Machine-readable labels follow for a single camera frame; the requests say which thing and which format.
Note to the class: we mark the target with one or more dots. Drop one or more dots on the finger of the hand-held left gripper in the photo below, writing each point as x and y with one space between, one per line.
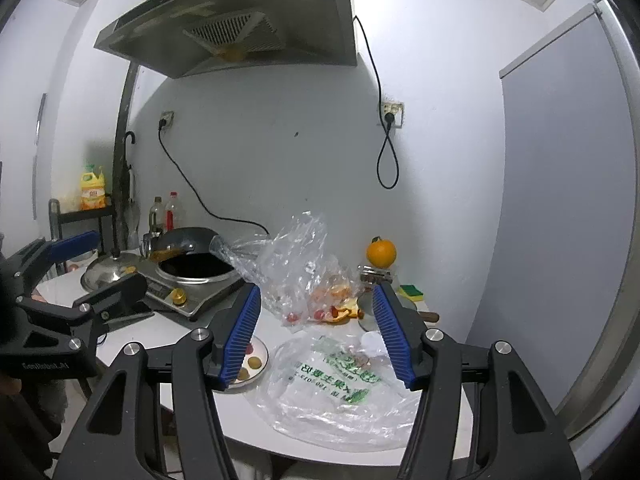
75 245
117 295

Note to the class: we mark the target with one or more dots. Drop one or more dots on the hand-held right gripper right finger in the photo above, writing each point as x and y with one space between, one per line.
392 335

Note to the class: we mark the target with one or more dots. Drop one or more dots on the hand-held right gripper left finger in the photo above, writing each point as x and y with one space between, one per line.
240 340

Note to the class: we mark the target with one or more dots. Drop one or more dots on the small yellow round fruit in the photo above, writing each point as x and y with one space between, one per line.
243 374
255 362

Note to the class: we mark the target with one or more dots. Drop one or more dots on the white round plate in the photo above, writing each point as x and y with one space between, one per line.
255 372

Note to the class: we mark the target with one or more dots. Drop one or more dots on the person's left forearm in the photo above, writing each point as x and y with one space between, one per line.
42 405

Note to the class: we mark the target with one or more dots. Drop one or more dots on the crumpled white plastic bag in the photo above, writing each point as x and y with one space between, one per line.
372 345

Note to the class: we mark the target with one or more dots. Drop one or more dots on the steel domed lid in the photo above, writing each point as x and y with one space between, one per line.
111 270

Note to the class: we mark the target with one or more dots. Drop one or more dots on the black metal rack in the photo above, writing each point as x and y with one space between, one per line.
80 215

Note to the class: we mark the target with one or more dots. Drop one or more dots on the steel pot with lid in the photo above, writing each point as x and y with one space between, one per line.
366 307

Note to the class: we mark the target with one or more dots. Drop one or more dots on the yellow green sponge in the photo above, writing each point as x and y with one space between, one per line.
411 291

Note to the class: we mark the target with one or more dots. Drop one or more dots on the orange peel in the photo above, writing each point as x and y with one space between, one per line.
345 312

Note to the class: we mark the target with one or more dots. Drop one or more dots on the yellow oil bottle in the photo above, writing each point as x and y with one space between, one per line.
94 192

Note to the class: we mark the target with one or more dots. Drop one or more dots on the gold round knob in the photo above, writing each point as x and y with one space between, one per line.
178 296

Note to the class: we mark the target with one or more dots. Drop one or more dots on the glass jar of dark fruit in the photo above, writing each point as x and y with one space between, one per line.
377 275

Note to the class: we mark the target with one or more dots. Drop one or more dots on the steel induction cooker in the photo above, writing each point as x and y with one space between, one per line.
200 290

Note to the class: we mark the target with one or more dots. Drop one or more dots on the bagged peeled orange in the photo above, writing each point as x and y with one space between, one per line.
332 292

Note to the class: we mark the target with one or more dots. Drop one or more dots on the large orange with leaf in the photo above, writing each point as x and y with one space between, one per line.
381 254

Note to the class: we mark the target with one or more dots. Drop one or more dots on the dark glass bottle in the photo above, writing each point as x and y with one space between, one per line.
156 217

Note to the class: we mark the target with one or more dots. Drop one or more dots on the black umbrella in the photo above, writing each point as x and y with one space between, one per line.
130 175

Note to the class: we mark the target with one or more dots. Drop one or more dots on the crumpled clear plastic bag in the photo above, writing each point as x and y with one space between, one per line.
285 260

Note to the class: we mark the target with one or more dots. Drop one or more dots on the green printed plastic bag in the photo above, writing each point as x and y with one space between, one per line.
325 400

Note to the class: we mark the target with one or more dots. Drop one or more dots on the red capped bottle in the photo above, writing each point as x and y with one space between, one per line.
172 210

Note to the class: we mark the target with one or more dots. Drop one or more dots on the grey vertical pipe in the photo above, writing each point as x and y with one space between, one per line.
124 125

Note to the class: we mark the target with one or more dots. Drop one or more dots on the white door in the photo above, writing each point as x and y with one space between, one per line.
565 210

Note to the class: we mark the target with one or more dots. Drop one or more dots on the steel range hood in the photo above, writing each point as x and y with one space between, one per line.
225 15

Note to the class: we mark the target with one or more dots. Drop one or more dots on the wall socket with black plug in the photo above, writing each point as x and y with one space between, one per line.
166 119

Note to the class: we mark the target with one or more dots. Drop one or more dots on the white wall socket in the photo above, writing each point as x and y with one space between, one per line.
391 112

